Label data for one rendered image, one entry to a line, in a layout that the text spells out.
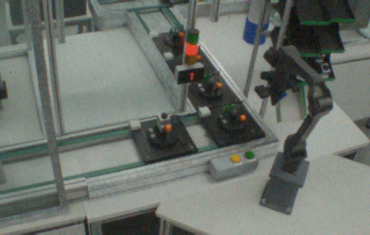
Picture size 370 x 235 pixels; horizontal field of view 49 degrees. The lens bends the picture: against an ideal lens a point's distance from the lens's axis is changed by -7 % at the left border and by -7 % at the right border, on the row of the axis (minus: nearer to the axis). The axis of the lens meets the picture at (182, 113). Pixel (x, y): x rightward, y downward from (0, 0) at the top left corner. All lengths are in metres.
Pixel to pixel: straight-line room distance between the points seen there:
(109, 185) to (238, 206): 0.54
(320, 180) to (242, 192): 0.40
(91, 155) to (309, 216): 0.98
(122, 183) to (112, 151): 0.21
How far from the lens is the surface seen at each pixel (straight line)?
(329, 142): 2.27
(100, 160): 1.89
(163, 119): 1.83
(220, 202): 1.84
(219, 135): 1.96
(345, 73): 3.16
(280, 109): 2.08
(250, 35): 2.83
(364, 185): 2.14
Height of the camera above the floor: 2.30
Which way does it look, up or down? 41 degrees down
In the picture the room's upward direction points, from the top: 6 degrees clockwise
